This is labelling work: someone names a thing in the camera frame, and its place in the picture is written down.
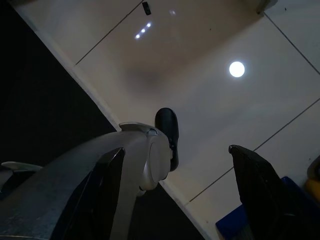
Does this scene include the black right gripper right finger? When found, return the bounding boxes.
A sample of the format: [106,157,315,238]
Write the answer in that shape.
[228,144,298,240]

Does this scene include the black floor mat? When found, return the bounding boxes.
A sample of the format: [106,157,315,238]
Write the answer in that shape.
[0,0,206,240]

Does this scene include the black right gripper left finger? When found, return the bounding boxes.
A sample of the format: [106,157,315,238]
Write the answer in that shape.
[63,147,126,240]

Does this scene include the blue plastic crate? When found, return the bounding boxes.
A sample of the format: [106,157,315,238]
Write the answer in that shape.
[215,175,320,240]

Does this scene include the small black floor object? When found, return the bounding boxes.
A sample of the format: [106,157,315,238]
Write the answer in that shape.
[141,1,152,16]

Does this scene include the yellow object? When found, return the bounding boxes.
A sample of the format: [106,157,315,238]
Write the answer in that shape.
[303,159,320,199]

